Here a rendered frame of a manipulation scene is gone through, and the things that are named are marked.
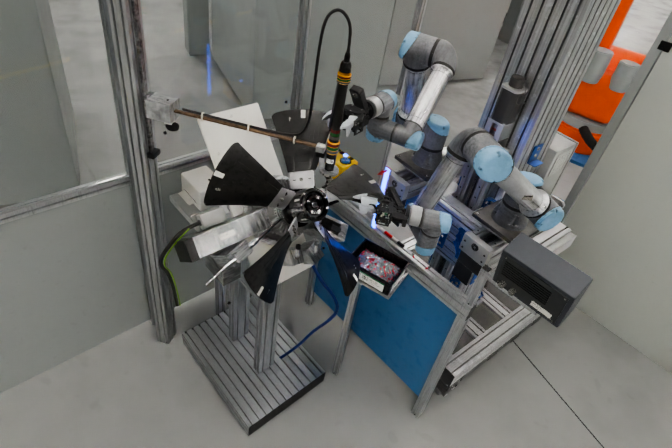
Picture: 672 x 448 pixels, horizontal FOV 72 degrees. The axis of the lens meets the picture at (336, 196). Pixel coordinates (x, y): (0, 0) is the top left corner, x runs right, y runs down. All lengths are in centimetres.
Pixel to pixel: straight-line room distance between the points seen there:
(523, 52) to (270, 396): 191
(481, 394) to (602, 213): 128
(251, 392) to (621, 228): 225
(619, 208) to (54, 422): 310
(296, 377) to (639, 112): 225
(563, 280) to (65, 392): 221
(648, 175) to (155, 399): 278
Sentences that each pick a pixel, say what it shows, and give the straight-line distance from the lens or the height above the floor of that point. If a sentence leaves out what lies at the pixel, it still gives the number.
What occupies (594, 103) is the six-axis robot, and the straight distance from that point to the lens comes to 523.
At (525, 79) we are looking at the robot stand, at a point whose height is 157.
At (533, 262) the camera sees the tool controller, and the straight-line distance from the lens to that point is 165.
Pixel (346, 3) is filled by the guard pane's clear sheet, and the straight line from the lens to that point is 243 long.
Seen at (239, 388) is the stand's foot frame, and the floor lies 8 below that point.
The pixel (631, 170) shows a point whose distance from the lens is 305.
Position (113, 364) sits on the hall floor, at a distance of 271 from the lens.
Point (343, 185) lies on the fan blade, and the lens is 177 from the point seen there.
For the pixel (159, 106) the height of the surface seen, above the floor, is 141.
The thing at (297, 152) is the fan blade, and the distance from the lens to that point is 168.
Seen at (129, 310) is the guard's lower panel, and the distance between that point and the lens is 264.
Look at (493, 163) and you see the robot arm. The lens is 158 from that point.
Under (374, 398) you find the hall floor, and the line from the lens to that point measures 260.
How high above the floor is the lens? 222
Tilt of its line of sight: 37 degrees down
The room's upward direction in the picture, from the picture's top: 10 degrees clockwise
